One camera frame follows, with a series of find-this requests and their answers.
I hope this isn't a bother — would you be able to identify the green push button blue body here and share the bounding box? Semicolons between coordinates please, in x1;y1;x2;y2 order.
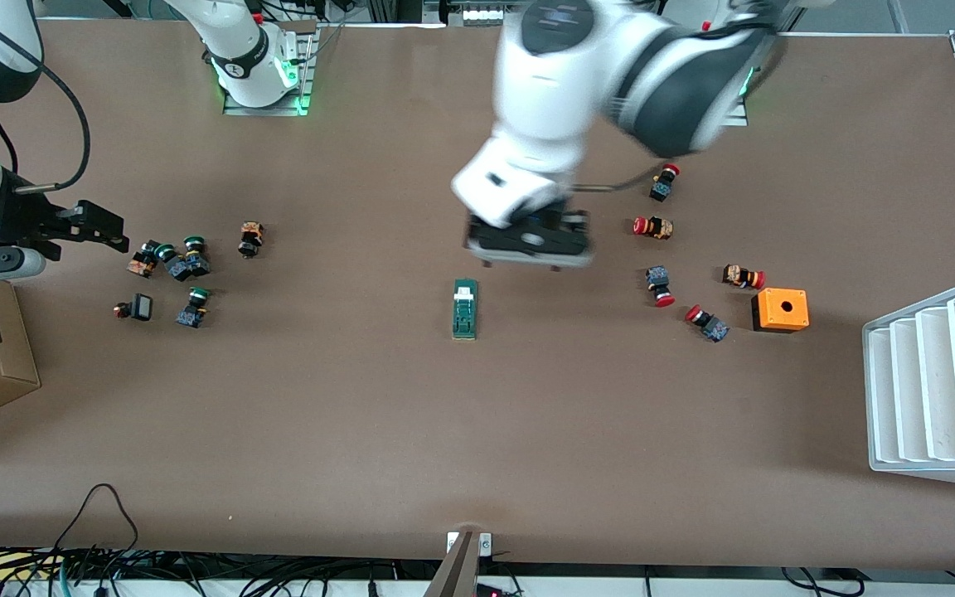
154;243;196;283
182;235;212;277
177;287;213;329

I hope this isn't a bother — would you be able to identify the black square button red lamp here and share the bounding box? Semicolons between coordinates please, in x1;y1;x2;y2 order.
113;294;153;323

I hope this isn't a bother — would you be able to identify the red stop button blue body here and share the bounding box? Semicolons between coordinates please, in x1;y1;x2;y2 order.
649;163;681;202
685;304;730;343
645;265;676;308

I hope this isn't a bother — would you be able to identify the white lit device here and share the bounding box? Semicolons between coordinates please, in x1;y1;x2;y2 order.
442;0;516;27

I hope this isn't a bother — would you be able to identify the yellow tag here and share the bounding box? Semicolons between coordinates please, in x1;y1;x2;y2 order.
0;553;64;581

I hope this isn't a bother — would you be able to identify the white slotted rack tray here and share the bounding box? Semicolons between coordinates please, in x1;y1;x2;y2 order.
862;276;955;492

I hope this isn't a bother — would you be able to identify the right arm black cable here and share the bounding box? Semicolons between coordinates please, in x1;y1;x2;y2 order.
0;0;91;197

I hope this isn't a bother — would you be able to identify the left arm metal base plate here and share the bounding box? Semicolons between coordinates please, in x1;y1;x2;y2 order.
718;70;750;127

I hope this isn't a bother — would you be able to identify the orange button enclosure box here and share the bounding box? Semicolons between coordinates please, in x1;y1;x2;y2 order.
751;288;810;334

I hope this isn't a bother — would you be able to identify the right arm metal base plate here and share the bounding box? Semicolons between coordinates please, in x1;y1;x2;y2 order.
222;23;318;117

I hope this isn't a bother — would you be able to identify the black looped cable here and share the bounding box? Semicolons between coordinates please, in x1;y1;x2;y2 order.
53;483;140;552

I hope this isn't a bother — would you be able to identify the camera mount bracket bar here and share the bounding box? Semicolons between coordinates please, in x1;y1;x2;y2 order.
424;531;495;597

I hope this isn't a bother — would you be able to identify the black cable bundle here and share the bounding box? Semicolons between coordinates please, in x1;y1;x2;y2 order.
0;543;445;597

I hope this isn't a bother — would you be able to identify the thin black curled cable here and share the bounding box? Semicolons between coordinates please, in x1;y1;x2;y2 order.
780;566;868;597

